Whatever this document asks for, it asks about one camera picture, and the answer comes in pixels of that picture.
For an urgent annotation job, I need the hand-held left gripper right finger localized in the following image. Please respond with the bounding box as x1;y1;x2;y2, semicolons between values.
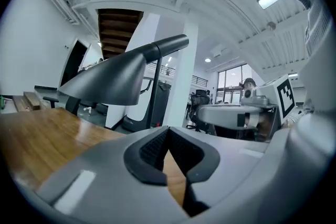
169;125;272;218

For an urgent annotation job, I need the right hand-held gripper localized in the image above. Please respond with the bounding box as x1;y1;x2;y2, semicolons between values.
197;73;299;137

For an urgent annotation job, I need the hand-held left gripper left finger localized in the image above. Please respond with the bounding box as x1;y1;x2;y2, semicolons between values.
35;125;190;224

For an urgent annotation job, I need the black desk lamp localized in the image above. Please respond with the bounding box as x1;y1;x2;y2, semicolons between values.
57;34;190;131

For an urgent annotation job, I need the black mesh office chair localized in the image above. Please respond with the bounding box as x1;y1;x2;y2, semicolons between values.
186;89;215;134

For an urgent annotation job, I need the large glass window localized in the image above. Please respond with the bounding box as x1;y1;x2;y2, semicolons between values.
217;63;253;103

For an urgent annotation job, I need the black treadmill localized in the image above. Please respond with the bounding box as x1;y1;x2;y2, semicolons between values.
122;79;173;132

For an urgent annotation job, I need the wooden table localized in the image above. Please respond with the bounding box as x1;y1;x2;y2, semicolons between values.
0;106;187;206

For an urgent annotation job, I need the stack of wooden planks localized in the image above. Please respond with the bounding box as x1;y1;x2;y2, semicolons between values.
12;91;42;111

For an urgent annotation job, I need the brown wooden staircase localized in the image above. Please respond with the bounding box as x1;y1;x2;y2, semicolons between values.
96;8;144;60

